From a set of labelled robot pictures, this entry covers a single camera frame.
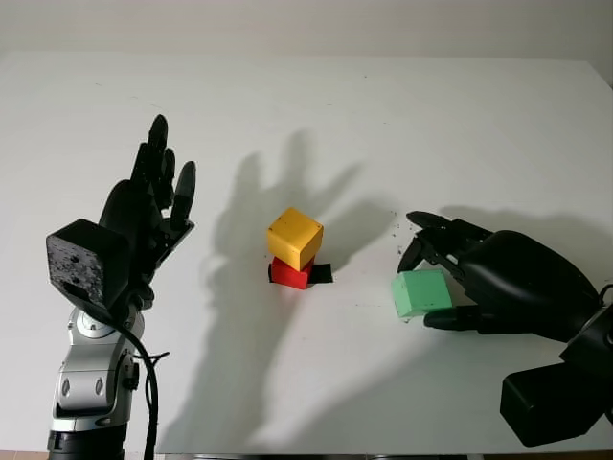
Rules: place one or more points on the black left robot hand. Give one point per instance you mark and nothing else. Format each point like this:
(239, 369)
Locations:
(127, 206)

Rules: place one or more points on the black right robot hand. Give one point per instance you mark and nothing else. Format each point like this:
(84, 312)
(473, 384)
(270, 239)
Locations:
(517, 282)

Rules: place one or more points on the green cube block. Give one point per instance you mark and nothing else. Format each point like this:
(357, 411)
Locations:
(421, 294)

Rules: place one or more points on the yellow cube block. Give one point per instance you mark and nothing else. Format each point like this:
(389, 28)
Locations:
(292, 235)

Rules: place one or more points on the red cube block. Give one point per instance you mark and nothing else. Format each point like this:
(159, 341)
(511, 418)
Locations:
(287, 278)

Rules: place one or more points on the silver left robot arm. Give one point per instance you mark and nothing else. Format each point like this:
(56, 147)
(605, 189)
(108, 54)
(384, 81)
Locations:
(88, 378)

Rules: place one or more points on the black tape strip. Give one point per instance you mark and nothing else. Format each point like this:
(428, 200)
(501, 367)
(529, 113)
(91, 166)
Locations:
(323, 273)

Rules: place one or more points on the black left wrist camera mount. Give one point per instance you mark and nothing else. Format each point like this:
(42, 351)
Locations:
(84, 259)

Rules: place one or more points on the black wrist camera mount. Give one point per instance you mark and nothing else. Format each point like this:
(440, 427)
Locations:
(84, 259)
(551, 402)

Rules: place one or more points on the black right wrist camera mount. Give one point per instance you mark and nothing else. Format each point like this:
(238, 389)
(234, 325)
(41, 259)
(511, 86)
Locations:
(551, 402)

